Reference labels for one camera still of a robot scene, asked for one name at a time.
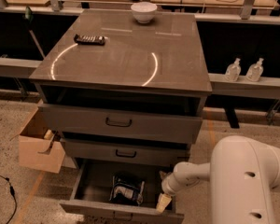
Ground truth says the cardboard box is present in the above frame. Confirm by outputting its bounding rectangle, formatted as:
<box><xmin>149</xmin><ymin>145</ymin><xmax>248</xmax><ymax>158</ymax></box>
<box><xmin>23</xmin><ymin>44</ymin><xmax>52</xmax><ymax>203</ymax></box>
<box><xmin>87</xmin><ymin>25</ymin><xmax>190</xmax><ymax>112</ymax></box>
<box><xmin>18</xmin><ymin>105</ymin><xmax>65</xmax><ymax>174</ymax></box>

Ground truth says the grey middle drawer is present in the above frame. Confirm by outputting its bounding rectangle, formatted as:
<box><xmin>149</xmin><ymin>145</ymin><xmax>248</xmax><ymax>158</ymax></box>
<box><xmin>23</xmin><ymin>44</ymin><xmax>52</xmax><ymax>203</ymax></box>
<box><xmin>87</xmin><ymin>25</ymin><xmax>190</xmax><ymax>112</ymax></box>
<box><xmin>62</xmin><ymin>139</ymin><xmax>189</xmax><ymax>166</ymax></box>

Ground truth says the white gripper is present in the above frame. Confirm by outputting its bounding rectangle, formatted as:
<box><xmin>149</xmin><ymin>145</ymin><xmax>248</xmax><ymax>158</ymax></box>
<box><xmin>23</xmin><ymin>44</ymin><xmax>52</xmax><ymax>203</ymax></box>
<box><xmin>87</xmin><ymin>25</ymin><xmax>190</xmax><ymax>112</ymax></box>
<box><xmin>156</xmin><ymin>171</ymin><xmax>182</xmax><ymax>213</ymax></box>

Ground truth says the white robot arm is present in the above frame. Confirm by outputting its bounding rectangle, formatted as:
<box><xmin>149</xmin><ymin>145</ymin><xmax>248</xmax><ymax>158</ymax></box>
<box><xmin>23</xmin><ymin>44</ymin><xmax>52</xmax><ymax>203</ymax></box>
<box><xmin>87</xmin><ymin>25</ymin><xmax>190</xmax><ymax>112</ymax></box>
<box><xmin>156</xmin><ymin>135</ymin><xmax>280</xmax><ymax>224</ymax></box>

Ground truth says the grey bottom drawer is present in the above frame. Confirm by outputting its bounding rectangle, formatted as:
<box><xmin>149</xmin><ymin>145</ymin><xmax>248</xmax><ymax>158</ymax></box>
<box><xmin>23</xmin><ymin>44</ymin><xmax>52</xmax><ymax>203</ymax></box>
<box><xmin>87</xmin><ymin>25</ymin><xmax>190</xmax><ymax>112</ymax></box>
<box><xmin>60</xmin><ymin>160</ymin><xmax>184</xmax><ymax>224</ymax></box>

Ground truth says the left clear pump bottle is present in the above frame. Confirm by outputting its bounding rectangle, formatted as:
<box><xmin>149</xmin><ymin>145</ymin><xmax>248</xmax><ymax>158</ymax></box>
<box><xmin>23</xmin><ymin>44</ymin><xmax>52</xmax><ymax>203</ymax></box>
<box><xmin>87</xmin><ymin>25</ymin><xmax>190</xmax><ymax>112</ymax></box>
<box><xmin>225</xmin><ymin>58</ymin><xmax>241</xmax><ymax>82</ymax></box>

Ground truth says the grey drawer cabinet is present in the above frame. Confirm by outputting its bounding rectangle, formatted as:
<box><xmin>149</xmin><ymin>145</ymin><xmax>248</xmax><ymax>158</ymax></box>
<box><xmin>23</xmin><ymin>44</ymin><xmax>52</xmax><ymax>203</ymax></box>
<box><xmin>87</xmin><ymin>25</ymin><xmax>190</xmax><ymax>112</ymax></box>
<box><xmin>29</xmin><ymin>8</ymin><xmax>213</xmax><ymax>173</ymax></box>

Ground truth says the grey drawer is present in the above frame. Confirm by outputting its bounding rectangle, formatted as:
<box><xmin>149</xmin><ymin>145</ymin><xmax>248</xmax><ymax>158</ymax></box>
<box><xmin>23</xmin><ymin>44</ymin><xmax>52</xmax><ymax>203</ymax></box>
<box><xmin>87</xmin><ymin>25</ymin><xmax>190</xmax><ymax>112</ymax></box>
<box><xmin>60</xmin><ymin>160</ymin><xmax>184</xmax><ymax>224</ymax></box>
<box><xmin>39</xmin><ymin>104</ymin><xmax>202</xmax><ymax>144</ymax></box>
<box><xmin>62</xmin><ymin>139</ymin><xmax>189</xmax><ymax>166</ymax></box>

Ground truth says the black white snack bag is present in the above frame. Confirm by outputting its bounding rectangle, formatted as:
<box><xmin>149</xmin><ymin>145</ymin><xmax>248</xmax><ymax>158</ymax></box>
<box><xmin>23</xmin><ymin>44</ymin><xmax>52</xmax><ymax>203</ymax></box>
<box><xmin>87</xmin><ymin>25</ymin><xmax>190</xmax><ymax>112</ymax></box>
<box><xmin>109</xmin><ymin>172</ymin><xmax>146</xmax><ymax>206</ymax></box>

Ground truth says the clear pump bottle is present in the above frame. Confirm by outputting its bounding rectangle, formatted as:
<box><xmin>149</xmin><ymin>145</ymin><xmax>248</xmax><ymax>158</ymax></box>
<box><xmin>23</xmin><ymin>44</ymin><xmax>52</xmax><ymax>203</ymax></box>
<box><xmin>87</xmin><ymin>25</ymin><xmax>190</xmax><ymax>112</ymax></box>
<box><xmin>225</xmin><ymin>58</ymin><xmax>241</xmax><ymax>82</ymax></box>
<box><xmin>245</xmin><ymin>58</ymin><xmax>264</xmax><ymax>82</ymax></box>

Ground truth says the right clear pump bottle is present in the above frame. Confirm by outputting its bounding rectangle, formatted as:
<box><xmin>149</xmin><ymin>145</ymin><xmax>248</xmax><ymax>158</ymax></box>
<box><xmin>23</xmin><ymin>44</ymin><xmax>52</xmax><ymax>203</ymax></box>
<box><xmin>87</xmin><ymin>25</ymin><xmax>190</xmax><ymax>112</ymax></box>
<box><xmin>245</xmin><ymin>58</ymin><xmax>264</xmax><ymax>82</ymax></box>

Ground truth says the grey top drawer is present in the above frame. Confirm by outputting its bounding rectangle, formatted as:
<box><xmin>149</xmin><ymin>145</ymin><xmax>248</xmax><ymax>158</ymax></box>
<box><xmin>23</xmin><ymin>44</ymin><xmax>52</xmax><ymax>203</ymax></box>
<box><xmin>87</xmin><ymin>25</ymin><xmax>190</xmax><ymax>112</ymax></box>
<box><xmin>39</xmin><ymin>104</ymin><xmax>202</xmax><ymax>144</ymax></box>

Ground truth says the black floor cable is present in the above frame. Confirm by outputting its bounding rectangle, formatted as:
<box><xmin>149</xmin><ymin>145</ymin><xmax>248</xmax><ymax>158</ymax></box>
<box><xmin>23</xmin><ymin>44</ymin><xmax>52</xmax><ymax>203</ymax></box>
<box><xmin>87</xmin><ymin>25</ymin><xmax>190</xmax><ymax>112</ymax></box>
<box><xmin>0</xmin><ymin>174</ymin><xmax>18</xmax><ymax>224</ymax></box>

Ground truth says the white ceramic bowl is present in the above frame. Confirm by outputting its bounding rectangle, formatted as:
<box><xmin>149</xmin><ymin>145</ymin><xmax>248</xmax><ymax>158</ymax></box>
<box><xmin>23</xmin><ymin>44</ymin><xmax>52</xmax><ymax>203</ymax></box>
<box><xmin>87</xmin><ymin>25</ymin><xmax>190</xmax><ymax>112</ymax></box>
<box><xmin>131</xmin><ymin>2</ymin><xmax>158</xmax><ymax>23</ymax></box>

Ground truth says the black remote control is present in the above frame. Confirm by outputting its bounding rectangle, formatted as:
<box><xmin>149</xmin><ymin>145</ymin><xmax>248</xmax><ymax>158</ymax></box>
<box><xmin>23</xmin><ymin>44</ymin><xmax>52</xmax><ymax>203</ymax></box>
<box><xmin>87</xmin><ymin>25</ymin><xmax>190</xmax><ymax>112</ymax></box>
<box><xmin>74</xmin><ymin>35</ymin><xmax>105</xmax><ymax>46</ymax></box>

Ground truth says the grey metal rail shelf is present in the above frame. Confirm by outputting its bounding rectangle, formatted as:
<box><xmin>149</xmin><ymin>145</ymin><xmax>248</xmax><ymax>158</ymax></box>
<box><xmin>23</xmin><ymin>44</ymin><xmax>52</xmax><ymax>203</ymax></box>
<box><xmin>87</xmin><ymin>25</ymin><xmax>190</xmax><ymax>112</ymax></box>
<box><xmin>0</xmin><ymin>58</ymin><xmax>280</xmax><ymax>100</ymax></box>

